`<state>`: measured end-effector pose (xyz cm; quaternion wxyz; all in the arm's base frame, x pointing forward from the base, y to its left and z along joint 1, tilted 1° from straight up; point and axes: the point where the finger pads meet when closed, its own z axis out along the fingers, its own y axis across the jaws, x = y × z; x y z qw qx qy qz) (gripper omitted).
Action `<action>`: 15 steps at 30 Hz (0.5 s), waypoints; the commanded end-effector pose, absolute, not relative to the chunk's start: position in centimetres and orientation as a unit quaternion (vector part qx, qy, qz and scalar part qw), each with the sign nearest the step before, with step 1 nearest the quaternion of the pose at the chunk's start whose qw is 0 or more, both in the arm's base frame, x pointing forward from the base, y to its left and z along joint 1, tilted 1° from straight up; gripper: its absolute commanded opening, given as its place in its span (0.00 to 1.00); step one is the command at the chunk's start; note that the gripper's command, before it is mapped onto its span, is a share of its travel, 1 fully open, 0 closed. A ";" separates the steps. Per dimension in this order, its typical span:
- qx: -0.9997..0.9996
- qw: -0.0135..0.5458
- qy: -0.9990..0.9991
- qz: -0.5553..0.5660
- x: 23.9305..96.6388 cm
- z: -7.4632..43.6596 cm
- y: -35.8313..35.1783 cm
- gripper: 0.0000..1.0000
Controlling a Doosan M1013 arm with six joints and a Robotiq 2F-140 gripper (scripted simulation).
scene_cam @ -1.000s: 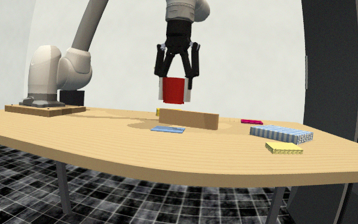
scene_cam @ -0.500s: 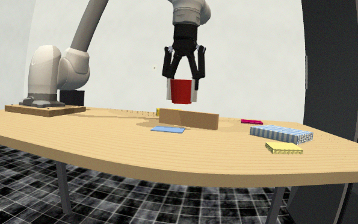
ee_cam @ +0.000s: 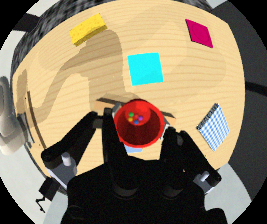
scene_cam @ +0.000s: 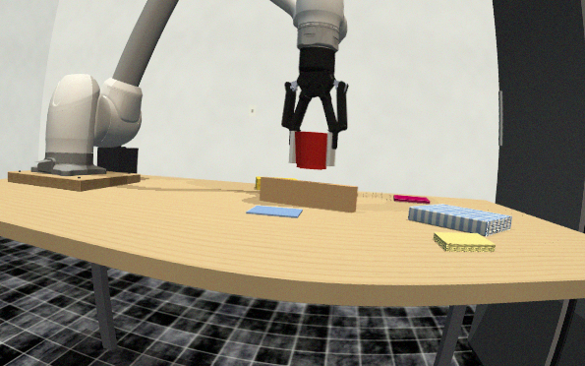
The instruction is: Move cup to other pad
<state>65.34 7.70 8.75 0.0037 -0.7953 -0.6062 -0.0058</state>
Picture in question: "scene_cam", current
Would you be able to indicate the red cup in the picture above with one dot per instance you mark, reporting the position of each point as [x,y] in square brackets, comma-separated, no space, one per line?
[311,150]

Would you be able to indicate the flat magenta square pad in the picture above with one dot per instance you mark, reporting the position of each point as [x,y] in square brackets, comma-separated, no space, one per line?
[410,199]

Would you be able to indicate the blue and white checkered towel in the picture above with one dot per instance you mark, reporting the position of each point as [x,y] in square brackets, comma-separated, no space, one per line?
[461,219]

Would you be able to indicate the yellow sponge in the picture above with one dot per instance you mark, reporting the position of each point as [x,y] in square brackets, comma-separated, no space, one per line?
[259,181]

